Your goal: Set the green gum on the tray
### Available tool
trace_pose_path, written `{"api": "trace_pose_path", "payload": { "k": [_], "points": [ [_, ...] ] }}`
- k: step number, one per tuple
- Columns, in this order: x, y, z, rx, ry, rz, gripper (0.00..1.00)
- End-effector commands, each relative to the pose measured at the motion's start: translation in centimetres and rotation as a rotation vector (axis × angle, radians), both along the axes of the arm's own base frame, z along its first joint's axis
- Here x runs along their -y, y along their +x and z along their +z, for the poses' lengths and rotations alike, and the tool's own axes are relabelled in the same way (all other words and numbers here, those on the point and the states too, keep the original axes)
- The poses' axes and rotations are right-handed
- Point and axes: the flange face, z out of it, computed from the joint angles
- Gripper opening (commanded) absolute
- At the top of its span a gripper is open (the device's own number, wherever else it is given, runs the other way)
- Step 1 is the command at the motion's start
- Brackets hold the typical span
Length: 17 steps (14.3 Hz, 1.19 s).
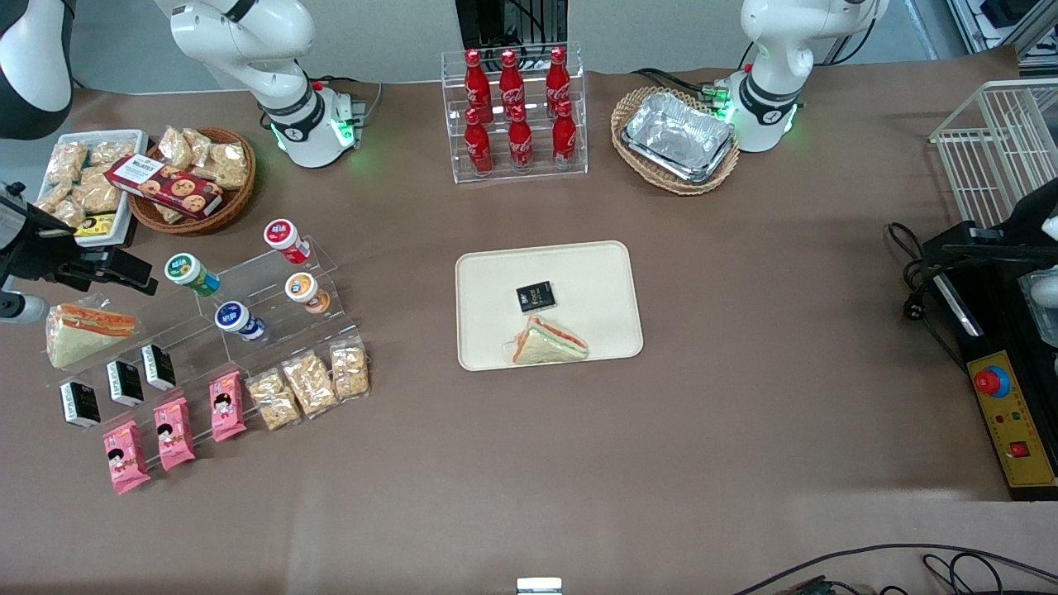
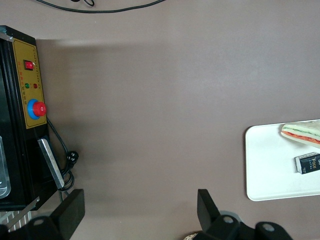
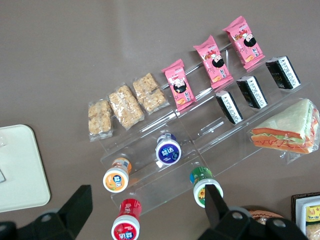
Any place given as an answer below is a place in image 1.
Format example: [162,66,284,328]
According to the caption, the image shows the beige plastic tray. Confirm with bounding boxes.
[455,240,645,373]

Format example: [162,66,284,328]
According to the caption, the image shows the black white carton box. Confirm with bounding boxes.
[106,359,145,407]
[141,343,178,392]
[60,379,102,430]

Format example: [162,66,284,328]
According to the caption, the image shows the light wicker basket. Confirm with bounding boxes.
[610,86,741,197]

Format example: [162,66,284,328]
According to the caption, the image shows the red gum jar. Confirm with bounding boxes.
[263,218,312,265]

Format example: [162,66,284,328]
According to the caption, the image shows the small wrapped triangle sandwich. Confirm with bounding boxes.
[503,315,590,366]

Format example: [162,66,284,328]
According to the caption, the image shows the looped black floor cable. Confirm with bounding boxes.
[921,552,997,595]

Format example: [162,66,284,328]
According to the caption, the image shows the clear acrylic bottle rack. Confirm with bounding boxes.
[441,42,590,184]

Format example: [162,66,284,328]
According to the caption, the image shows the black power cable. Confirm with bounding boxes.
[887,221,970,374]

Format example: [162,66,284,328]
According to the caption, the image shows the red cookie box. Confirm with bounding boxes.
[104,154,226,221]

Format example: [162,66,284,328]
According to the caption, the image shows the white rectangular bin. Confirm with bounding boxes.
[33,129,150,248]

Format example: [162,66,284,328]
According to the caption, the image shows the metal frame structure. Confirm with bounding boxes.
[946,0,1058,77]

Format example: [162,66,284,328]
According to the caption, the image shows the white wire basket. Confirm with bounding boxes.
[929,79,1058,230]

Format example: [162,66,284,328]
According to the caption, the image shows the long black floor cable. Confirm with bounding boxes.
[731,543,1058,595]

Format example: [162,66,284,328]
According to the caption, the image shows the large wrapped triangle sandwich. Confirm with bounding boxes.
[45,302,138,369]

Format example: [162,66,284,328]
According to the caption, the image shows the dark wicker basket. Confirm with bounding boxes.
[127,126,258,237]

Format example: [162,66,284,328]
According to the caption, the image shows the clear acrylic snack step shelf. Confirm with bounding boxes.
[38,283,249,451]

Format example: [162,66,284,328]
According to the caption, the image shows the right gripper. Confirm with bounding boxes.
[0,188,160,297]

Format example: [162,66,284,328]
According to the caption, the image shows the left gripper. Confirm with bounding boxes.
[942,177,1058,267]

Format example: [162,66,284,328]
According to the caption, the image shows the clear acrylic gum step shelf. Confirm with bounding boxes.
[192,238,369,374]

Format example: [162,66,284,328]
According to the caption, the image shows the black yellow emergency stop box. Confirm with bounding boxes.
[920,221,1058,502]

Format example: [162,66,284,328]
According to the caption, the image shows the dark equipment rack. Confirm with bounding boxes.
[455,0,570,49]

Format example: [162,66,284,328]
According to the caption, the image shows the red cola bottle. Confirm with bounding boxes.
[506,103,535,172]
[464,107,495,177]
[498,50,527,123]
[551,99,579,170]
[545,45,572,118]
[463,48,493,125]

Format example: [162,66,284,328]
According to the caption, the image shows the stacked aluminium foil trays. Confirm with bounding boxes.
[621,91,737,184]

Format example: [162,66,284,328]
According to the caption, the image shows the blue gum jar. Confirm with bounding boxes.
[214,300,267,344]

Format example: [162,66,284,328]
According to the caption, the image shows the green gum jar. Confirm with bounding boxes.
[164,252,222,298]

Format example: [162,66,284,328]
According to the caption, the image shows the orange gum jar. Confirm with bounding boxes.
[284,272,331,316]

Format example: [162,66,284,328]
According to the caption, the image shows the flat black snack packet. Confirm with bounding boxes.
[516,281,557,314]

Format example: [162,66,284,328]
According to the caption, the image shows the pink snack packet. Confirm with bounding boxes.
[208,369,248,444]
[153,396,198,473]
[102,419,153,496]

